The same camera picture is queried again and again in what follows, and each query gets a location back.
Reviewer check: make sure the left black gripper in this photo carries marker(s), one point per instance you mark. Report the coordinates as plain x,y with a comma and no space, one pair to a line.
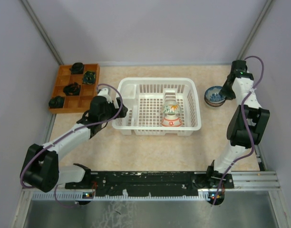
123,114

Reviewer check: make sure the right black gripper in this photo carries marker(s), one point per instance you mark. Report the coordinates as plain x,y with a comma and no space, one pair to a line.
224,92

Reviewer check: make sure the blue white patterned bowl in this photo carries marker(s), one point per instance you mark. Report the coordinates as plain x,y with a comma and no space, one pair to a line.
212,95

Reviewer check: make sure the white plastic dish rack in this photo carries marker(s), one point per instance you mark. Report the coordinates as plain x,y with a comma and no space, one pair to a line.
144,98

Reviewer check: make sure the green orange floral bowl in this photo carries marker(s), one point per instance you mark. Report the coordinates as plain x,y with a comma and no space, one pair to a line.
171,107

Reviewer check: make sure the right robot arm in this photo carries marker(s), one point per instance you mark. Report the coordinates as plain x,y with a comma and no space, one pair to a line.
247,125

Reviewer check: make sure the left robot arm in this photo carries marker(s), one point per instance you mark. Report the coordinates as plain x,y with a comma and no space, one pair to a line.
41,165

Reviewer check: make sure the black orange rolled item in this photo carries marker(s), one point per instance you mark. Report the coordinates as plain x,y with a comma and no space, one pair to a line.
72,89

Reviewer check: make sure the green black rolled item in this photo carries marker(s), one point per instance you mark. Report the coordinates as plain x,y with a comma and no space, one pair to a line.
89,78

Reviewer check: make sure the dark green rolled item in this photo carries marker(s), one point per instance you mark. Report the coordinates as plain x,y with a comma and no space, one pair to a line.
56,102

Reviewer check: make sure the black rolled item top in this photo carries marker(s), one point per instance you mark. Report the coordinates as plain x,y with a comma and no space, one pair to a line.
77,68

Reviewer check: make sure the red white patterned bowl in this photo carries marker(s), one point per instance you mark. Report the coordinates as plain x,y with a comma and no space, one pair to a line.
171,120

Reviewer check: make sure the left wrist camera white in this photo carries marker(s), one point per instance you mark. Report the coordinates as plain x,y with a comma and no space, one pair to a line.
105,92

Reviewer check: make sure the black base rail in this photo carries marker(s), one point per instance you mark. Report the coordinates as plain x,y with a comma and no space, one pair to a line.
146,183

